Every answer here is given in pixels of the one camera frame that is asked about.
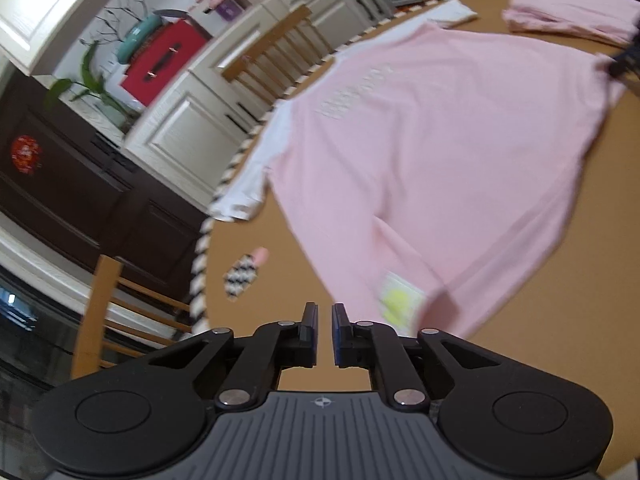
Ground purple pink water bottle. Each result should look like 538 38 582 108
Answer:
212 0 246 21

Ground white cabinet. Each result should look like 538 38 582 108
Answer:
0 0 156 76
122 0 426 211

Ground glass sliding door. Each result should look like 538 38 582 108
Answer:
0 265 91 411

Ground dark wooden door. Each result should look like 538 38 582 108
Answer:
0 67 211 311

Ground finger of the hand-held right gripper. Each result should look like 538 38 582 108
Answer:
605 32 640 81

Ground red storage box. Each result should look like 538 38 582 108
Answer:
122 24 211 107

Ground teal round plate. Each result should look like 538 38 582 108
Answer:
116 15 166 63

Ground dry twig decoration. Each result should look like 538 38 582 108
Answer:
95 0 151 46

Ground pink clothes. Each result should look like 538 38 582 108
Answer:
502 0 640 46

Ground red round door ornament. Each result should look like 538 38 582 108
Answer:
10 135 41 175

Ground white upper cabinet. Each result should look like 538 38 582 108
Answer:
0 0 156 76

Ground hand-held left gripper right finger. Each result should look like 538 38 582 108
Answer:
332 303 501 411

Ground black white checkered sticker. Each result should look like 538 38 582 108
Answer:
222 254 261 302

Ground pink and white t-shirt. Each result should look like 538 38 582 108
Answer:
207 0 628 338

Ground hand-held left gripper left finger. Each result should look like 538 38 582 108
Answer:
150 302 319 411

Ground wooden chair with pink sticker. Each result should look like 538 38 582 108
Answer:
221 4 336 106

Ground wooden spindle chair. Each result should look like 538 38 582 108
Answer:
71 255 193 381

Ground green potted plant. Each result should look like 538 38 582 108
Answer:
44 40 131 126

